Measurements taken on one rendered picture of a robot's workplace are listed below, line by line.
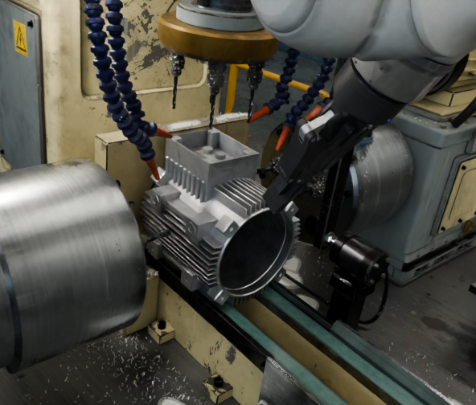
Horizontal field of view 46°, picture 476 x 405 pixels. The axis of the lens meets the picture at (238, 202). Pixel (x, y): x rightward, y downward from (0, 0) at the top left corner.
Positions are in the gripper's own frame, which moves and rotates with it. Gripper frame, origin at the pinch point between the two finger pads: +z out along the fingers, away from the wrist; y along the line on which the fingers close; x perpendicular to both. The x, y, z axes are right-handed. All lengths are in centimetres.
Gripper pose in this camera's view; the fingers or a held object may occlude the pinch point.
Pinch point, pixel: (285, 189)
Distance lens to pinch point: 71.0
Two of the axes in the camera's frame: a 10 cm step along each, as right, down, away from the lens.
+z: -4.3, 5.5, 7.2
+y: -7.5, 2.2, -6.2
